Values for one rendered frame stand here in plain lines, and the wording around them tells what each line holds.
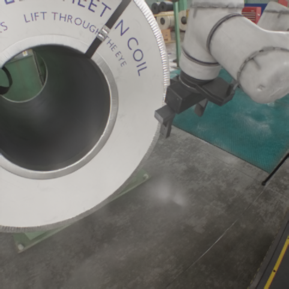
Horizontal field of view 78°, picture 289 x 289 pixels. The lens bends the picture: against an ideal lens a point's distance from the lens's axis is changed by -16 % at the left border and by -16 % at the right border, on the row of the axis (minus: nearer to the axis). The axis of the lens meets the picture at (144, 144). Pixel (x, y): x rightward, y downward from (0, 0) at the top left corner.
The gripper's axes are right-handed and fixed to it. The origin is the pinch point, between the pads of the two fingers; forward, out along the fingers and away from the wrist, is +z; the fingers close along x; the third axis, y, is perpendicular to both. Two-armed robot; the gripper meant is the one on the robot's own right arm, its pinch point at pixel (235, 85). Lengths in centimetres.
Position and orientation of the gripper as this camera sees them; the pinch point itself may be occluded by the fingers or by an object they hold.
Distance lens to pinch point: 86.7
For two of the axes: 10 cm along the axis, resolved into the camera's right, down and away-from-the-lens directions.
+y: 7.5, 5.9, -2.9
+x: 5.9, -4.1, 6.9
